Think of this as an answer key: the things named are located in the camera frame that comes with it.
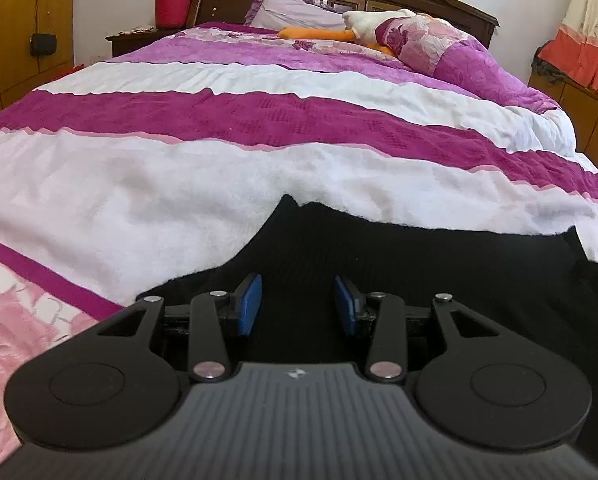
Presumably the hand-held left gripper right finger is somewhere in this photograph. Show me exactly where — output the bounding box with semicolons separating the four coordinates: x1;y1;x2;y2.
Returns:
331;275;500;382

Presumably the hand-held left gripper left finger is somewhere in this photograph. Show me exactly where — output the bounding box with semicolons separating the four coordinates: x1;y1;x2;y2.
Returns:
95;272;264;382

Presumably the black buttoned cardigan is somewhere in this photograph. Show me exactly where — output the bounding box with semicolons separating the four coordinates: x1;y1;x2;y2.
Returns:
138;193;598;378

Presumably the pink floral striped bedspread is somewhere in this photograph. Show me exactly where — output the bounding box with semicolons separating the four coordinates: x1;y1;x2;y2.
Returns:
0;22;598;463

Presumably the pink floral pillow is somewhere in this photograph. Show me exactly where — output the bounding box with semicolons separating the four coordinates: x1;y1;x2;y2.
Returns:
383;15;578;157

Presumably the white duck plush toy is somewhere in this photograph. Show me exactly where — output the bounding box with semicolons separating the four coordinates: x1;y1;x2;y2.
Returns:
278;8;418;57

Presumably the dark wooden nightstand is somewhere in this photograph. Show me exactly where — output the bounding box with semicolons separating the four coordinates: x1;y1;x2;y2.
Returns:
105;27;180;59

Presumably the light purple pillow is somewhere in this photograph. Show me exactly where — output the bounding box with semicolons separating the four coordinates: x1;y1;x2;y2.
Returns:
244;0;350;32

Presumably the wooden side cabinet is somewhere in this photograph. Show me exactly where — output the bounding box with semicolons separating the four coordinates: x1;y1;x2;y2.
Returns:
528;69;598;187

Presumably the red plastic bucket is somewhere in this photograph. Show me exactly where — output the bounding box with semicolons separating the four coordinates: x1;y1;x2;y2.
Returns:
153;0;196;30

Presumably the dark crumpled cloth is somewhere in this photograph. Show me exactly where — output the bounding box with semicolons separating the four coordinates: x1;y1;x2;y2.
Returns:
531;39;568;87

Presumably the small black pouch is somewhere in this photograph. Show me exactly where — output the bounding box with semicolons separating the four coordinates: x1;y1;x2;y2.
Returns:
30;32;58;57

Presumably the wooden wardrobe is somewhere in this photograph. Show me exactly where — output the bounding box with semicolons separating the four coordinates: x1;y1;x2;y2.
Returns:
0;0;78;122

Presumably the cream and orange curtain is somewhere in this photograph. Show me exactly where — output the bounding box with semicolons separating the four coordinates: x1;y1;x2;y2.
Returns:
538;0;598;100

